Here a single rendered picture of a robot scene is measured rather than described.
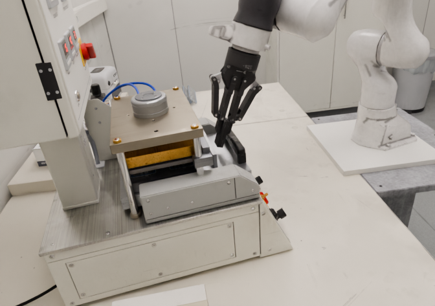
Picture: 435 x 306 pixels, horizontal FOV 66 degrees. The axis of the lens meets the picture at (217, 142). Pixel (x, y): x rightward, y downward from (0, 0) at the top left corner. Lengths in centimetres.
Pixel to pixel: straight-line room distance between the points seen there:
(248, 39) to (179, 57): 257
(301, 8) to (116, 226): 59
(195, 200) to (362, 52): 78
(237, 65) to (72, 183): 44
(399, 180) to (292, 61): 199
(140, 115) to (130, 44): 256
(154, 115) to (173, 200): 19
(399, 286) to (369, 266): 7
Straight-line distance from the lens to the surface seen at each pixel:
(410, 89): 354
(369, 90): 125
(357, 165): 120
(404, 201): 153
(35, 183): 130
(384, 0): 117
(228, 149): 86
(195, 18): 323
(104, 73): 177
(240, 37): 74
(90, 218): 80
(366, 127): 130
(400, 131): 135
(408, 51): 118
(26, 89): 61
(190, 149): 72
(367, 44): 122
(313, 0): 76
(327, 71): 317
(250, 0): 74
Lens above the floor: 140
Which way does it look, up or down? 28 degrees down
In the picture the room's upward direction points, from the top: 5 degrees counter-clockwise
